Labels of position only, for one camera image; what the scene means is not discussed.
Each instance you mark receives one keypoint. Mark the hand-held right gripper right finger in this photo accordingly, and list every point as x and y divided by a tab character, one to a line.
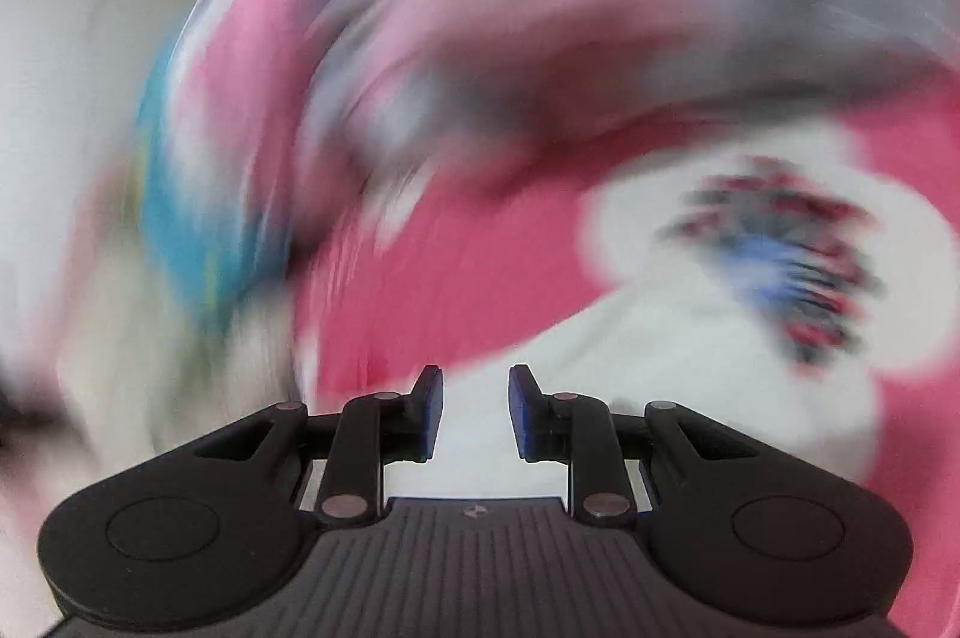
520	414

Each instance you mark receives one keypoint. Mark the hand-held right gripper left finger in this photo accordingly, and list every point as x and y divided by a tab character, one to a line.
430	414

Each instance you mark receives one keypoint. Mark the white sweatshirt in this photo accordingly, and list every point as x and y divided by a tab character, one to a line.
637	353

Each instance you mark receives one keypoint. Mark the pink floral blanket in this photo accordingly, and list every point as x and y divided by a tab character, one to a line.
487	233

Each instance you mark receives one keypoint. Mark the teal cloth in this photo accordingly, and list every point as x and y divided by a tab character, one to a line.
187	218

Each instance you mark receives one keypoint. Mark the pink grey floral cloth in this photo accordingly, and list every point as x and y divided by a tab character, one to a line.
600	8

